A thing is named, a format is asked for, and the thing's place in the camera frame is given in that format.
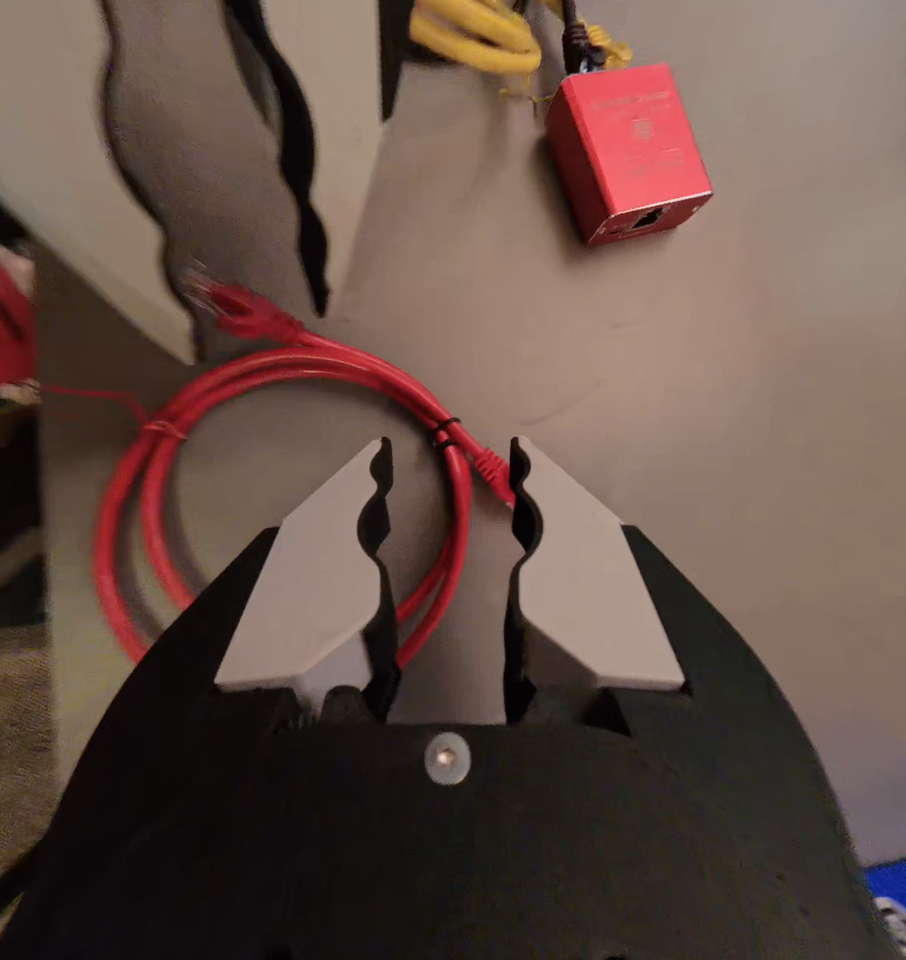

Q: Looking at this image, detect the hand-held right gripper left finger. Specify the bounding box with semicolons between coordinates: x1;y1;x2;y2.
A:
213;436;403;725

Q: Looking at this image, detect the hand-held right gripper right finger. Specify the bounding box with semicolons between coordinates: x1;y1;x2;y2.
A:
504;435;688;725

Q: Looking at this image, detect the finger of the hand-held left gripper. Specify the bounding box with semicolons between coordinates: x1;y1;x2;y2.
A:
0;0;202;366
108;0;332;320

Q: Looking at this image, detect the red ethernet cable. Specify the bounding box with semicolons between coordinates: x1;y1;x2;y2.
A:
93;266;515;666

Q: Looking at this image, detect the red ethernet port box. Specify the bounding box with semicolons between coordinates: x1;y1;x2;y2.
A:
544;62;715;249

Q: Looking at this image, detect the blue plastic bin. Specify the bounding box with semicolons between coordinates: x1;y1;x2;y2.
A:
864;851;906;960

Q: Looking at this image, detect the yellow ethernet cable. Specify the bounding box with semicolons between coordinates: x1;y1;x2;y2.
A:
409;0;635;102

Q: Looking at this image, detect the black cable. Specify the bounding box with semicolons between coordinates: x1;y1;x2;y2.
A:
560;0;608;75

